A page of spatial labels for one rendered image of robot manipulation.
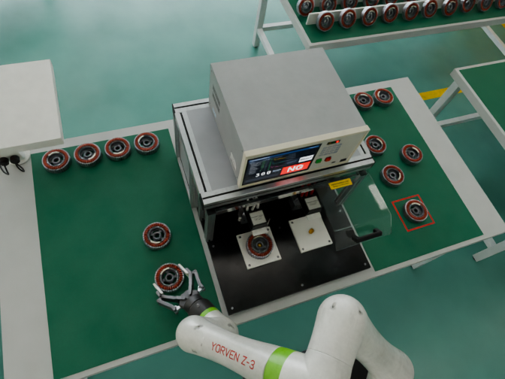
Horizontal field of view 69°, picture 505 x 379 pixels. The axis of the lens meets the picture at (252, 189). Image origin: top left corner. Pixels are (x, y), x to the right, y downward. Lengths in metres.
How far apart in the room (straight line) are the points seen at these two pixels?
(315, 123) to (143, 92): 1.98
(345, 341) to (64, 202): 1.26
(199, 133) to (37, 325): 0.91
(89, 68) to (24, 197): 1.65
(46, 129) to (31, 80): 0.22
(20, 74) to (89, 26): 2.09
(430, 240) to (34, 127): 1.66
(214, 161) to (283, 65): 0.41
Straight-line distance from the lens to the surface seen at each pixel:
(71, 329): 1.57
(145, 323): 1.52
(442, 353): 2.68
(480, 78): 2.76
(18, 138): 1.37
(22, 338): 1.62
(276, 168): 1.24
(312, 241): 1.63
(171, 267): 1.52
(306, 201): 1.53
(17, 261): 1.70
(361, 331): 0.97
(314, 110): 1.27
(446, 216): 2.01
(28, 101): 1.46
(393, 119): 2.19
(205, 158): 1.33
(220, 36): 3.48
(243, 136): 1.15
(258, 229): 1.48
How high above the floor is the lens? 2.24
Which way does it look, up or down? 61 degrees down
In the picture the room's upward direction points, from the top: 17 degrees clockwise
